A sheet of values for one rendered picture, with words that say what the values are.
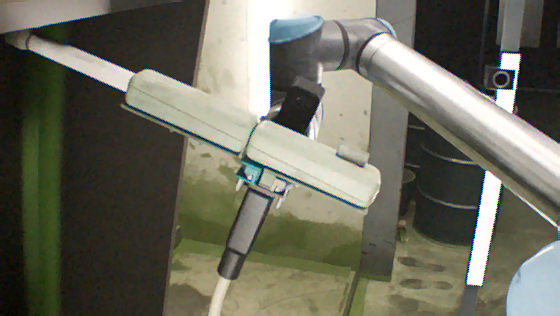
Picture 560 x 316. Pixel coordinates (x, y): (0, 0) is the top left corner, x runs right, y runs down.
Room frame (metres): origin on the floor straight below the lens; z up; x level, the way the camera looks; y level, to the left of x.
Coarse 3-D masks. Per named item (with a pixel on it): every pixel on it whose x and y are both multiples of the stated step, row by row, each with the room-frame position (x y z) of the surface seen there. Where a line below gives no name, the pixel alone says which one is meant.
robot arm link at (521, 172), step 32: (352, 32) 0.86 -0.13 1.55; (384, 32) 0.86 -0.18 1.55; (352, 64) 0.86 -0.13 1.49; (384, 64) 0.80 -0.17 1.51; (416, 64) 0.76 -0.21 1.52; (416, 96) 0.73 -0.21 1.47; (448, 96) 0.69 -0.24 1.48; (480, 96) 0.67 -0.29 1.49; (448, 128) 0.67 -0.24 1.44; (480, 128) 0.63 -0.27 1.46; (512, 128) 0.60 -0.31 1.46; (480, 160) 0.62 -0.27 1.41; (512, 160) 0.57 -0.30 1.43; (544, 160) 0.55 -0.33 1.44; (544, 192) 0.53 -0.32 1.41
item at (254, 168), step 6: (246, 156) 0.54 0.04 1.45; (246, 162) 0.53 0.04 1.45; (252, 162) 0.53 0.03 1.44; (258, 162) 0.54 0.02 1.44; (240, 168) 0.55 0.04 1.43; (246, 168) 0.53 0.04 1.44; (252, 168) 0.53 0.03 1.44; (258, 168) 0.53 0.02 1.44; (240, 174) 0.53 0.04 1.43; (252, 174) 0.53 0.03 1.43; (258, 174) 0.53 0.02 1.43; (246, 180) 0.53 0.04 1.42; (252, 180) 0.53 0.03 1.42
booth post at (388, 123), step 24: (384, 0) 2.39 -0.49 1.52; (408, 0) 2.36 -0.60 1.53; (408, 24) 2.36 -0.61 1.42; (384, 96) 2.38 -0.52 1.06; (384, 120) 2.38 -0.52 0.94; (384, 144) 2.38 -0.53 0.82; (384, 168) 2.37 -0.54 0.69; (384, 192) 2.37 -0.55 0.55; (384, 216) 2.37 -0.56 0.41; (384, 240) 2.37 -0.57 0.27; (360, 264) 2.40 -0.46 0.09; (384, 264) 2.36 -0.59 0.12
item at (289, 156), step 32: (32, 32) 0.60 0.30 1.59; (64, 64) 0.59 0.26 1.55; (96, 64) 0.58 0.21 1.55; (128, 96) 0.55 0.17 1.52; (160, 96) 0.54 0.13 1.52; (192, 96) 0.55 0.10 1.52; (192, 128) 0.54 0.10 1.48; (224, 128) 0.53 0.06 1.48; (256, 128) 0.54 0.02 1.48; (256, 160) 0.53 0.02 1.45; (288, 160) 0.52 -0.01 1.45; (320, 160) 0.51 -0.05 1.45; (352, 160) 0.52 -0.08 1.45; (256, 192) 0.53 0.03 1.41; (320, 192) 0.51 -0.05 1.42; (352, 192) 0.50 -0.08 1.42; (256, 224) 0.53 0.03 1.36; (224, 256) 0.55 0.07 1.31
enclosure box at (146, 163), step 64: (0, 0) 0.41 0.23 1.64; (64, 0) 0.48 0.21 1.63; (128, 0) 0.62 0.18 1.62; (192, 0) 0.94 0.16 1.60; (0, 64) 0.88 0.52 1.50; (128, 64) 0.97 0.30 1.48; (192, 64) 0.94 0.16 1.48; (0, 128) 0.89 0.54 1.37; (64, 128) 1.00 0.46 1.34; (128, 128) 0.97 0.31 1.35; (0, 192) 0.89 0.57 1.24; (64, 192) 1.01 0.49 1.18; (128, 192) 0.97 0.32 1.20; (0, 256) 0.89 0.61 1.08; (64, 256) 1.01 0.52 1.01; (128, 256) 0.98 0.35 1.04
